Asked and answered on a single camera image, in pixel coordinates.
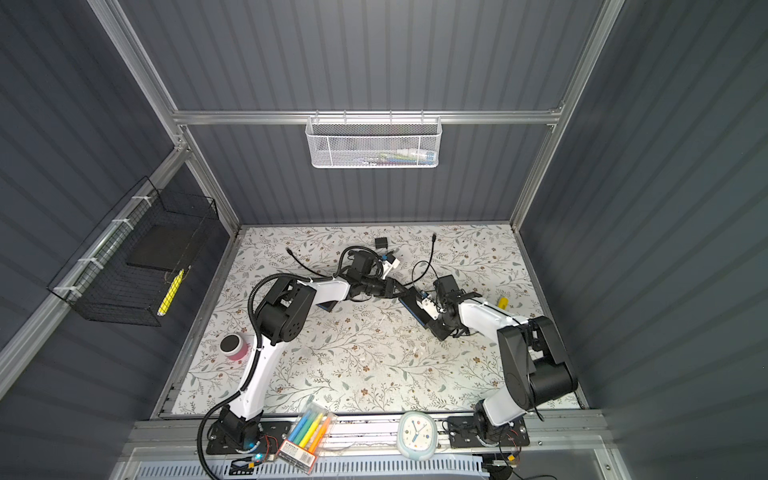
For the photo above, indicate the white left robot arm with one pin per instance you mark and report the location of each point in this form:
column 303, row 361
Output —
column 277, row 308

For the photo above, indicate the small mint desk clock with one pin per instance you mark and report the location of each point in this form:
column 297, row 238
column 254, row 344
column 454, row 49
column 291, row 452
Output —
column 417, row 436

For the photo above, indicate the yellow marker in basket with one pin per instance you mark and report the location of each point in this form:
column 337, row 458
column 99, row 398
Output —
column 171, row 293

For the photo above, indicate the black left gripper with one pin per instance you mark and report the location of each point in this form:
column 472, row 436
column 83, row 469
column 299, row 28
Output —
column 389, row 291

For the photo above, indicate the black wire wall basket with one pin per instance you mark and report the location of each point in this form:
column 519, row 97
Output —
column 124, row 275

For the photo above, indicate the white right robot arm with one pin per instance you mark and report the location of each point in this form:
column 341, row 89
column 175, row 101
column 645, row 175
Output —
column 535, row 364

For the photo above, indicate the white wire mesh basket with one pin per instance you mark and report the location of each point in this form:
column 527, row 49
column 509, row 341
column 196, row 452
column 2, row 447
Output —
column 389, row 144

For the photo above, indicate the pack of coloured markers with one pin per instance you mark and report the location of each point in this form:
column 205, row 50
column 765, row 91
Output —
column 300, row 448

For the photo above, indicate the blue black network switch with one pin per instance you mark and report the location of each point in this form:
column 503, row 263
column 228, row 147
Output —
column 327, row 306

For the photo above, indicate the pink tape roll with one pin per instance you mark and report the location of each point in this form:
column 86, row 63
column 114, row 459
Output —
column 234, row 347

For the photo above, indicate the black ribbed network switch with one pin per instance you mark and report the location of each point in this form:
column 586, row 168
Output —
column 411, row 300

